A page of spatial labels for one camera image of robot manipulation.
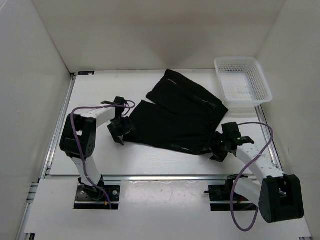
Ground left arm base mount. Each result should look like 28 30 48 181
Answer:
73 177 121 210

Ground aluminium right rail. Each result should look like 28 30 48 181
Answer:
254 104 313 240

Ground aluminium rail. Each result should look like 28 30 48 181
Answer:
44 174 286 183
15 73 78 240
254 104 313 240

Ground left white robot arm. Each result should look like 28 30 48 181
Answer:
59 96 136 200

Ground black shorts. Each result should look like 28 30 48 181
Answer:
123 69 229 155

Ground aluminium front rail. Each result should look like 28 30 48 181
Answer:
44 174 286 183

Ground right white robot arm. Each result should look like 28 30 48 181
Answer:
211 122 305 223

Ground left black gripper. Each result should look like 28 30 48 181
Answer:
107 116 137 145

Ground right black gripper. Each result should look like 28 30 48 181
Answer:
201 131 229 163

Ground aluminium left rail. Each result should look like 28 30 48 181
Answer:
15 73 78 240

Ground white plastic mesh basket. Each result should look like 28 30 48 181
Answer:
214 56 273 110

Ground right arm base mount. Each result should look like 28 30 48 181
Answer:
203 174 257 212

